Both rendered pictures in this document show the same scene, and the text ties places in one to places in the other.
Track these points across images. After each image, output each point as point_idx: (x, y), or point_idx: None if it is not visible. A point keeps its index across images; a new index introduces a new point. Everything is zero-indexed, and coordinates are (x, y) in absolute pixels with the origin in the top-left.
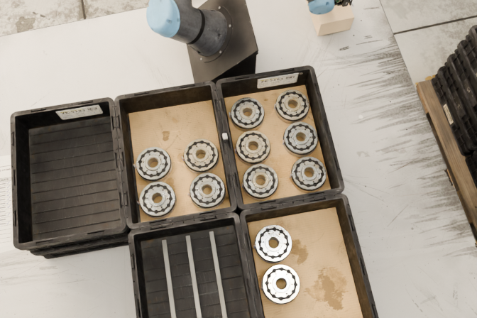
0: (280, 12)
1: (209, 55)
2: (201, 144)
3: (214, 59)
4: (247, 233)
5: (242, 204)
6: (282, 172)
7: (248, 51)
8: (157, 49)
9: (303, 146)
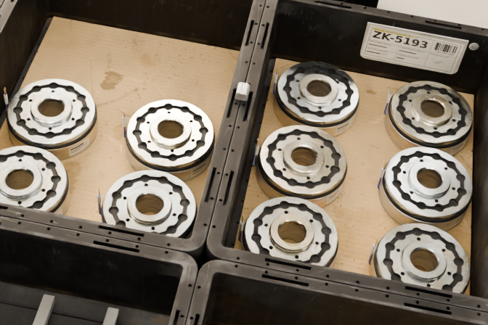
0: None
1: None
2: (181, 112)
3: None
4: (202, 315)
5: (220, 244)
6: (353, 246)
7: None
8: None
9: (428, 201)
